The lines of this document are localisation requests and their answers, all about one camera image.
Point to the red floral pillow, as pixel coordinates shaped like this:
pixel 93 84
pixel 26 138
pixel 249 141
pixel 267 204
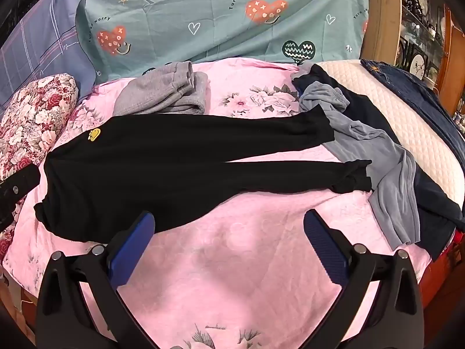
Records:
pixel 32 116

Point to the blue jeans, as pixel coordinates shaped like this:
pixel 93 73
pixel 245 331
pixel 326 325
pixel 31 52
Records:
pixel 417 87

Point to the teal heart print sheet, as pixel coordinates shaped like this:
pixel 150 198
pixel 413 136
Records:
pixel 218 25

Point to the black pants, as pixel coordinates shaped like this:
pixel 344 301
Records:
pixel 145 167

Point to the red cloth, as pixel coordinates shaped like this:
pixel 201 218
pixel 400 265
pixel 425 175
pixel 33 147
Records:
pixel 448 261

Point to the wooden display cabinet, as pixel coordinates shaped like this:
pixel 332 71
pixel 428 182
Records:
pixel 377 14

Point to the white quilted mattress pad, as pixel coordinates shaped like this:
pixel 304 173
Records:
pixel 417 141

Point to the blue plaid pillow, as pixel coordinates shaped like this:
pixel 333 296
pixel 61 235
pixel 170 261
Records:
pixel 43 36

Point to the dark navy garment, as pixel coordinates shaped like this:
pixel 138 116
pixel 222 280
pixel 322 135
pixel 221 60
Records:
pixel 363 105

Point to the pink floral bedsheet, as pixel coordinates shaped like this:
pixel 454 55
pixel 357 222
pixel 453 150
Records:
pixel 236 254

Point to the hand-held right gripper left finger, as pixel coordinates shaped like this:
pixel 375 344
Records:
pixel 132 247

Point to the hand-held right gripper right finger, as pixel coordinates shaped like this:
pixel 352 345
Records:
pixel 327 247

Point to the blue-grey garment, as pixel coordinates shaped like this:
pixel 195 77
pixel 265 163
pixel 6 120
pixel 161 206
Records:
pixel 381 167

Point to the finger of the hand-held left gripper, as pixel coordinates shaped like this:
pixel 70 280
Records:
pixel 18 189

